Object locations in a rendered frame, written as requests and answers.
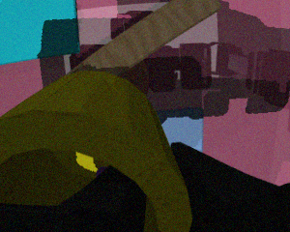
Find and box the purple marble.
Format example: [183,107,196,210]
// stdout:
[96,166,107,177]

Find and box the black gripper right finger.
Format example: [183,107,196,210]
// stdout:
[171,142,290,232]

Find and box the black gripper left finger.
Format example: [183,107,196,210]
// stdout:
[0,165,146,232]

